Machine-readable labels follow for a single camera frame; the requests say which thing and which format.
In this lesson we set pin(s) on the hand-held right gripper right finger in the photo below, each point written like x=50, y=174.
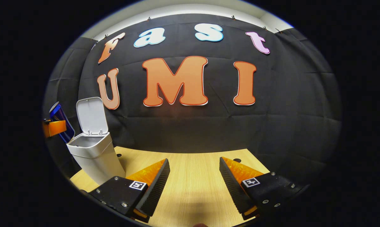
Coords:
x=234, y=189

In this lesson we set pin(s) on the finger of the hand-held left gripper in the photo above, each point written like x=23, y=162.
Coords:
x=56, y=127

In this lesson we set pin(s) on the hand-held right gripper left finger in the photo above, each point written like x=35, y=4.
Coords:
x=155, y=189

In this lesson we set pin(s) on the blue pop can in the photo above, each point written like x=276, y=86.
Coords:
x=61, y=115

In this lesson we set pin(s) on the white desktop garbage bin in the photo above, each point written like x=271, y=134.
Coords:
x=95, y=151

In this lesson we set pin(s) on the wooden desktop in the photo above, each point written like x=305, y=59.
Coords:
x=193, y=176

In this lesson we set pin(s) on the black backdrop cloth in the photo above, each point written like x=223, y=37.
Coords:
x=190, y=126

